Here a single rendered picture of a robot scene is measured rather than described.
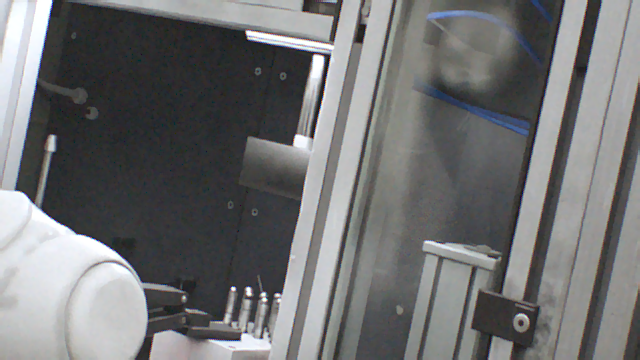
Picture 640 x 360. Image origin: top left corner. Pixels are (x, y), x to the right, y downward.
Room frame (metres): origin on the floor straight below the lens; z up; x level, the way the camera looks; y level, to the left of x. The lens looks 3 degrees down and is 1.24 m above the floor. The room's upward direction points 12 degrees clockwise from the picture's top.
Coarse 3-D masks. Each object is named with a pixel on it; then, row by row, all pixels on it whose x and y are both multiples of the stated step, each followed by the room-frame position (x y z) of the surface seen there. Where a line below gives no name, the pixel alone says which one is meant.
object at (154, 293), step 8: (144, 288) 1.09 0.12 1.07; (152, 288) 1.10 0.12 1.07; (160, 288) 1.11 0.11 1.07; (168, 288) 1.12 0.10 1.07; (152, 296) 1.10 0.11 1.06; (160, 296) 1.10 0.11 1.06; (168, 296) 1.11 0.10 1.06; (176, 296) 1.12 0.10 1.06; (184, 296) 1.12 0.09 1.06; (176, 304) 1.12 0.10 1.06; (184, 304) 1.13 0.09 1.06
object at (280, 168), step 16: (320, 64) 1.22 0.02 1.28; (320, 80) 1.22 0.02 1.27; (304, 96) 1.23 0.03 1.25; (320, 96) 1.22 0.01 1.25; (304, 112) 1.22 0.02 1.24; (304, 128) 1.22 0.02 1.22; (256, 144) 1.22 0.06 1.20; (272, 144) 1.21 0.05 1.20; (288, 144) 1.23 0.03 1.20; (304, 144) 1.22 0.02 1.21; (256, 160) 1.22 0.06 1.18; (272, 160) 1.21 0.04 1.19; (288, 160) 1.20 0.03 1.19; (304, 160) 1.19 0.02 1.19; (240, 176) 1.23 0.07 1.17; (256, 176) 1.22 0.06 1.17; (272, 176) 1.21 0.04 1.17; (288, 176) 1.20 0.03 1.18; (304, 176) 1.18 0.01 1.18; (272, 192) 1.20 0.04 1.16; (288, 192) 1.19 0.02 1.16
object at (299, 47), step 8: (248, 32) 1.23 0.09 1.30; (256, 40) 1.22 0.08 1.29; (264, 40) 1.22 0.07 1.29; (272, 40) 1.21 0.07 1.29; (280, 40) 1.20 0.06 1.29; (288, 40) 1.20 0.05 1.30; (296, 40) 1.19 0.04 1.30; (304, 40) 1.18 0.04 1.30; (288, 48) 1.23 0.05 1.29; (296, 48) 1.19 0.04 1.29; (304, 48) 1.19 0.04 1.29; (312, 48) 1.18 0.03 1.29; (320, 48) 1.17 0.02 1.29; (328, 48) 1.17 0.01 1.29
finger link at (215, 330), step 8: (184, 328) 1.13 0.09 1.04; (192, 328) 1.13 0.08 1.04; (200, 328) 1.14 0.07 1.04; (208, 328) 1.15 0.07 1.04; (216, 328) 1.16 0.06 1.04; (224, 328) 1.18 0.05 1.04; (232, 328) 1.19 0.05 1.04; (192, 336) 1.14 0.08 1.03; (200, 336) 1.14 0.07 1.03; (208, 336) 1.15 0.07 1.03; (216, 336) 1.16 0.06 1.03; (224, 336) 1.17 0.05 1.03; (232, 336) 1.17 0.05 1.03; (240, 336) 1.18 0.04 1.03
